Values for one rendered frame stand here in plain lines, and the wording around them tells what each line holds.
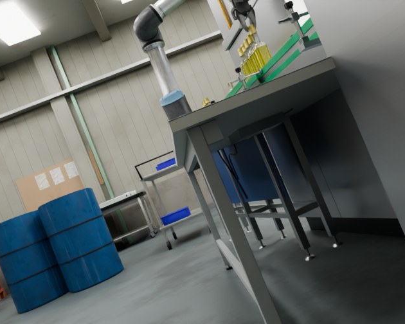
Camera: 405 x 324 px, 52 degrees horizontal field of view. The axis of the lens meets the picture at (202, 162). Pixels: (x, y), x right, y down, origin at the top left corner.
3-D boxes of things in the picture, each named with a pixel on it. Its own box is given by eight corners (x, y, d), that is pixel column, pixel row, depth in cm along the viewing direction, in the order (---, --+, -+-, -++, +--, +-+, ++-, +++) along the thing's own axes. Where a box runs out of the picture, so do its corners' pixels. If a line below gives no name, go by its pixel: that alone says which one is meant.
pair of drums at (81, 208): (119, 275, 434) (83, 185, 439) (0, 325, 428) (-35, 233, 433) (130, 261, 514) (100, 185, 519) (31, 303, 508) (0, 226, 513)
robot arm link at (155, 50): (170, 125, 198) (130, 21, 202) (173, 129, 213) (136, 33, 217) (193, 116, 198) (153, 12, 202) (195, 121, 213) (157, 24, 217)
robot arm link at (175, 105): (168, 122, 186) (155, 96, 187) (172, 126, 200) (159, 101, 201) (192, 110, 186) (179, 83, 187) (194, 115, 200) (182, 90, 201)
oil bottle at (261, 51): (281, 78, 202) (264, 38, 203) (271, 82, 201) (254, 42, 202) (277, 82, 208) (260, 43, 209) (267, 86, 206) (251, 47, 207)
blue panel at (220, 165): (318, 184, 211) (285, 107, 213) (288, 197, 207) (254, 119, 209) (236, 197, 366) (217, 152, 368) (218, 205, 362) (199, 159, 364)
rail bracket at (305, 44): (344, 51, 138) (318, -10, 139) (301, 67, 135) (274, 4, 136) (337, 56, 143) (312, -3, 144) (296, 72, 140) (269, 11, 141)
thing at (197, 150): (286, 373, 112) (185, 130, 116) (225, 269, 263) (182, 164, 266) (317, 359, 113) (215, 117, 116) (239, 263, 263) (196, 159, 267)
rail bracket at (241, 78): (267, 83, 202) (258, 60, 203) (236, 94, 199) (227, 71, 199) (265, 85, 205) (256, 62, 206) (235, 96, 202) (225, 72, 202)
